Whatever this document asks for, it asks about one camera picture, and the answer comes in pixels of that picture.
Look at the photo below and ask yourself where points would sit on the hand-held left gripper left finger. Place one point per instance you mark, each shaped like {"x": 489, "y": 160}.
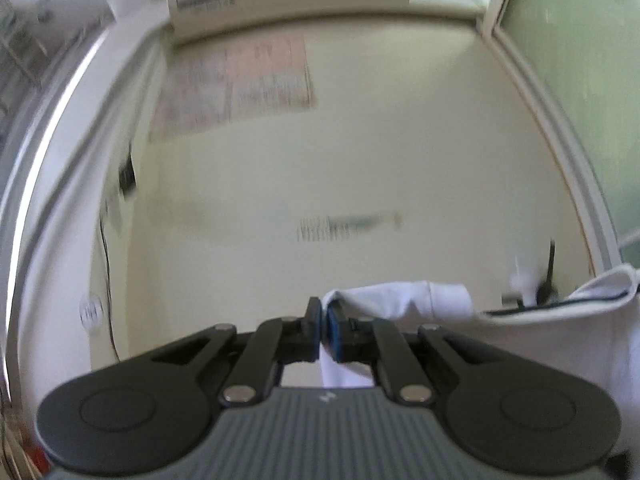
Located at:
{"x": 313, "y": 331}

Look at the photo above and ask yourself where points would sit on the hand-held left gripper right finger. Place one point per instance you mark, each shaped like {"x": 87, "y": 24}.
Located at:
{"x": 332, "y": 332}

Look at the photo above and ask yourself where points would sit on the white garment with dark trim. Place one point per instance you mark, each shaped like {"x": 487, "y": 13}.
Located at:
{"x": 540, "y": 340}

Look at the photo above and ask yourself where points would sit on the white hanging item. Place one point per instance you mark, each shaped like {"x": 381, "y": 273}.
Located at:
{"x": 525, "y": 275}

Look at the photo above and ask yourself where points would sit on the green glass window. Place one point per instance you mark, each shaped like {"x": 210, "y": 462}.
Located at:
{"x": 575, "y": 85}

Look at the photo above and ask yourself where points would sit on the window with metal grille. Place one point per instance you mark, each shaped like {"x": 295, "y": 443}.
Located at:
{"x": 35, "y": 75}

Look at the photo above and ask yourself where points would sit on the round white wall sticker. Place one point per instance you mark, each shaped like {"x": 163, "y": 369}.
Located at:
{"x": 91, "y": 313}

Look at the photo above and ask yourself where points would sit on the black wall hook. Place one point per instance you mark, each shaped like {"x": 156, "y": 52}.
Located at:
{"x": 550, "y": 275}

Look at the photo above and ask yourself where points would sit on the black wall socket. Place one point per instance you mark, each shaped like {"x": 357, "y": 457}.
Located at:
{"x": 126, "y": 174}

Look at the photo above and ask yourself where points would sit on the paper wall calendar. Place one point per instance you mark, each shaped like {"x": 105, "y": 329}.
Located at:
{"x": 235, "y": 85}

